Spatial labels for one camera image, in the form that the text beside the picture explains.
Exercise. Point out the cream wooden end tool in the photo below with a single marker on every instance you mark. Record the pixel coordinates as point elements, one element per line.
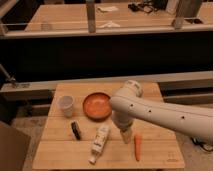
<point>126,135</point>

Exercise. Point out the black eraser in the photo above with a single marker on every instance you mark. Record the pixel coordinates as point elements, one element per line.
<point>76,130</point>

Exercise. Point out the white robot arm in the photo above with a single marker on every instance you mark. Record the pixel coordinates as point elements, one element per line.
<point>128,105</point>

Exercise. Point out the orange carrot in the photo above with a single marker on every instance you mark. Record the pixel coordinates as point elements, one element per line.
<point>137,143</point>

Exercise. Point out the white tube bottle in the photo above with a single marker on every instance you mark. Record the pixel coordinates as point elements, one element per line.
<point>99,142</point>

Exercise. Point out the orange bowl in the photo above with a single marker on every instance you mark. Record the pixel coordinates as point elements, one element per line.
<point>96,106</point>

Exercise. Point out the white plastic cup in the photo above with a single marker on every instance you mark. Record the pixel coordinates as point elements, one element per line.
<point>65,104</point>

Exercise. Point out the crumpled white paper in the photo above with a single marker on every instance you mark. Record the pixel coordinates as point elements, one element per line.
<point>109,24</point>

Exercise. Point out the metal clamp left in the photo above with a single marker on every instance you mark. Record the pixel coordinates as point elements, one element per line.
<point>12,79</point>

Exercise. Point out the white paper on far table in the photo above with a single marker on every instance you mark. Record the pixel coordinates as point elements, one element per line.
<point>107,9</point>

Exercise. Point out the clear bottle on far table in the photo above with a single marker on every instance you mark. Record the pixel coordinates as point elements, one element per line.
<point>44,25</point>

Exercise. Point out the grey metal post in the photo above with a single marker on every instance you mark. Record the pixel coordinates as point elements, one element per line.
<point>90,7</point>
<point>187,10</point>

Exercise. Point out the grey metal post right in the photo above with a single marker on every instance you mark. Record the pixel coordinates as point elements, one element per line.
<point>187,10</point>

